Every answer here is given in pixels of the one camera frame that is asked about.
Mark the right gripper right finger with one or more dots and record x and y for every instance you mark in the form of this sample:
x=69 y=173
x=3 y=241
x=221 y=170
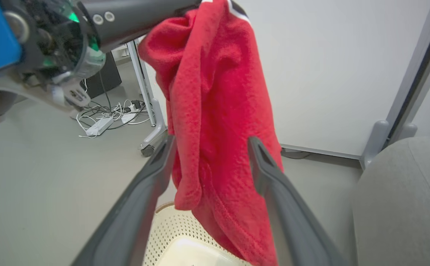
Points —
x=292 y=229

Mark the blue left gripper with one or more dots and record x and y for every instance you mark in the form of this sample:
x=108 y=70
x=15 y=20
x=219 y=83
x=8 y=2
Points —
x=34 y=40

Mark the red jersey garment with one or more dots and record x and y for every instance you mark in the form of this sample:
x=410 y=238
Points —
x=218 y=111

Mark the black box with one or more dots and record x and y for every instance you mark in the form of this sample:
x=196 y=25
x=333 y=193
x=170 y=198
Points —
x=106 y=77

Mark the grey partition foot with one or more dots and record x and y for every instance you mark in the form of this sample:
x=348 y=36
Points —
x=405 y=132
x=375 y=140

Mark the grey fabric sofa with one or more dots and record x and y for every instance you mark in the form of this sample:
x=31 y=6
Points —
x=403 y=207

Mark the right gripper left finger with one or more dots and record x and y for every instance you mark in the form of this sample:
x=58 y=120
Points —
x=130 y=221

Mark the beige perforated laundry basket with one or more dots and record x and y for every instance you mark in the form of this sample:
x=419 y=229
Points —
x=174 y=240

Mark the grey partition leg with caster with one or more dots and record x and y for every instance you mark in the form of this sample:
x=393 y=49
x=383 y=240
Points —
x=159 y=127

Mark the white partition panel grey frame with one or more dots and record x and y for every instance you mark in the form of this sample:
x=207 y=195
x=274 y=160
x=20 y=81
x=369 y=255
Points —
x=329 y=74

